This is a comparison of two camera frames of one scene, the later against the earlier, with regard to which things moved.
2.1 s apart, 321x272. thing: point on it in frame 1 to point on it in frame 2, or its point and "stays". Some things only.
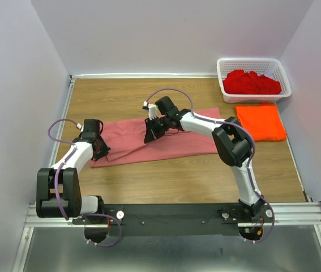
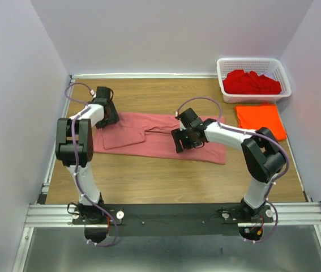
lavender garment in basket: x=269 y=74 stays
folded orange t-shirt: x=262 y=120 stays
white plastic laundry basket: x=259 y=66 stays
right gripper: x=150 y=133 to x=178 y=135
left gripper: x=103 y=151 to x=112 y=118
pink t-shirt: x=213 y=113 to x=150 y=136
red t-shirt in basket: x=239 y=82 stays
